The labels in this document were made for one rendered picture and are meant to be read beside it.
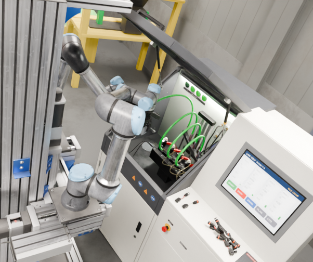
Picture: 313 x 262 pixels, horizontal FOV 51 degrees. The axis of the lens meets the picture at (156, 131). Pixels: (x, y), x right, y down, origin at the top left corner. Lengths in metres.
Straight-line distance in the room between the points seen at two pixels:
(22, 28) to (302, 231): 1.62
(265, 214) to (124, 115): 1.02
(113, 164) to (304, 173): 0.98
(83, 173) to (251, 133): 0.96
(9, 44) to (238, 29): 3.26
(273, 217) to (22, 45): 1.51
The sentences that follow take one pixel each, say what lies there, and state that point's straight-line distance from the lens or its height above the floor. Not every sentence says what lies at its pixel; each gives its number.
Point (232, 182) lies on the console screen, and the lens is 2.05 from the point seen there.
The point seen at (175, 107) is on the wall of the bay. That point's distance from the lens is 2.59.
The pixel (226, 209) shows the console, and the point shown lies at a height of 1.04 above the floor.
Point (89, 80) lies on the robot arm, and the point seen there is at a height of 1.51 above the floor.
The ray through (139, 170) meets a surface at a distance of 2.22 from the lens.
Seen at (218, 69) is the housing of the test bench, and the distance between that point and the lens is 2.61.
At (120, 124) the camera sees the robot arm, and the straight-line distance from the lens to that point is 1.43.
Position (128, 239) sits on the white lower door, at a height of 0.35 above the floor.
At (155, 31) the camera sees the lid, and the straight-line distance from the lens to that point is 1.51.
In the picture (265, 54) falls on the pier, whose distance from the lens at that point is 3.83.
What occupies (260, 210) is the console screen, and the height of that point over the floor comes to 1.19.
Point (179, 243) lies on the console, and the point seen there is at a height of 0.78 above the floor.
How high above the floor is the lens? 2.44
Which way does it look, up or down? 35 degrees down
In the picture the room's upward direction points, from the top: 20 degrees clockwise
